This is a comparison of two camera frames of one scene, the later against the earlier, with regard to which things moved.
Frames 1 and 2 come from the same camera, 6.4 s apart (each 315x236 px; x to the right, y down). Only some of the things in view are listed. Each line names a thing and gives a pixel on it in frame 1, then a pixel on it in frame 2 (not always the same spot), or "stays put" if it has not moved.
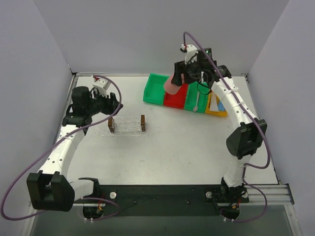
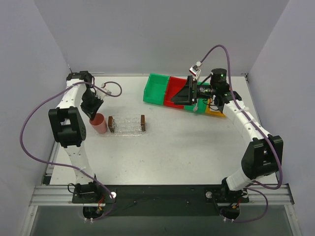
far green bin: x=154 y=92 stays put
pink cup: x=170 y=88 to x=99 y=123
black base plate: x=163 y=199 stays put
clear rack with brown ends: x=127 y=124 stays put
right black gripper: x=179 y=71 to x=194 y=89
